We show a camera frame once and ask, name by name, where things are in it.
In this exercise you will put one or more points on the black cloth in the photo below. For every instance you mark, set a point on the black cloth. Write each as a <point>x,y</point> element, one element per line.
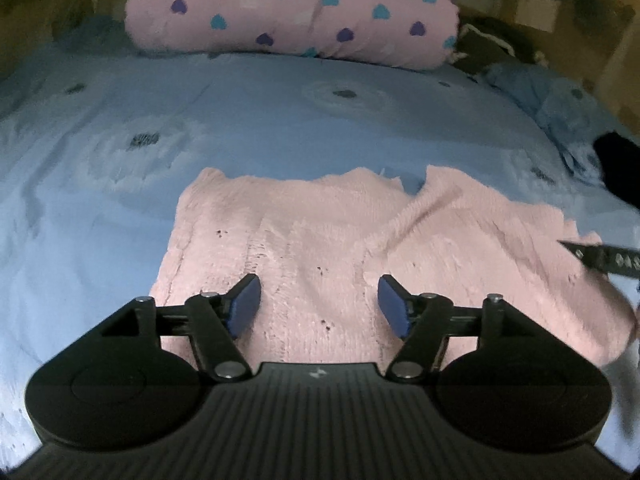
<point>620,167</point>

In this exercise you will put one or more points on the dark clothing pile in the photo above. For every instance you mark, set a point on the dark clothing pile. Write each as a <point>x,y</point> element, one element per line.
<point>492,45</point>

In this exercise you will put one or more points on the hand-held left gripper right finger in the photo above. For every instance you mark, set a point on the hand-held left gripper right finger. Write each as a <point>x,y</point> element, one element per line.
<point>394,305</point>

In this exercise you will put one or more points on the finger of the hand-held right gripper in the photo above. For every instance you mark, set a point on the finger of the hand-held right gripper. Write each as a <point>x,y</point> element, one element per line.
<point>607,259</point>

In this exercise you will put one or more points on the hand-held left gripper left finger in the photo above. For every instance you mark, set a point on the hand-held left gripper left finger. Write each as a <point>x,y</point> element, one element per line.
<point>245,305</point>

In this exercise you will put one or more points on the cardboard box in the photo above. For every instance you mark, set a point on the cardboard box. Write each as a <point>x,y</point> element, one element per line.
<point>537,10</point>

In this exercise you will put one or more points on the pink heart-print pillow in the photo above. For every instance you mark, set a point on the pink heart-print pillow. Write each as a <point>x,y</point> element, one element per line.
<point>295,10</point>

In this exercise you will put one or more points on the crumpled blue blanket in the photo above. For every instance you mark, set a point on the crumpled blue blanket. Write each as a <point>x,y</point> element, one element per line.
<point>555,100</point>

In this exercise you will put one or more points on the pink knitted sweater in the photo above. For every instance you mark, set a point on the pink knitted sweater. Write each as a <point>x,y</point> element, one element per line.
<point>320,250</point>

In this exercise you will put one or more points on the blue floral bedsheet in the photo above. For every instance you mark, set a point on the blue floral bedsheet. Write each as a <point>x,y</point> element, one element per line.
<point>125,170</point>

